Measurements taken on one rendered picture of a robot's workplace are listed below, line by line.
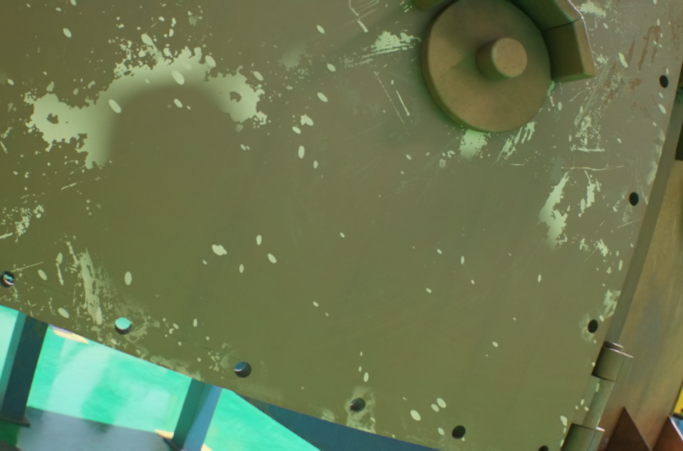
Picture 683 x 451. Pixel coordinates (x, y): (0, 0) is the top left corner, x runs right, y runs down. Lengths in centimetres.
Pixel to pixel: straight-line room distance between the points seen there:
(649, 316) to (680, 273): 11
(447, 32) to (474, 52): 3
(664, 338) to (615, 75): 57
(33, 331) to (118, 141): 160
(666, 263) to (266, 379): 69
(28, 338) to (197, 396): 65
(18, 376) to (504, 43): 180
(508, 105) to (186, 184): 27
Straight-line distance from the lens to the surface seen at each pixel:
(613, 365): 73
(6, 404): 219
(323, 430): 102
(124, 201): 56
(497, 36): 63
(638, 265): 80
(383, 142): 59
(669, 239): 110
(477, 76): 61
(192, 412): 247
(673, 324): 121
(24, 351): 214
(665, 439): 134
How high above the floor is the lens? 79
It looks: 3 degrees up
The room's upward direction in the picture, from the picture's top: 21 degrees clockwise
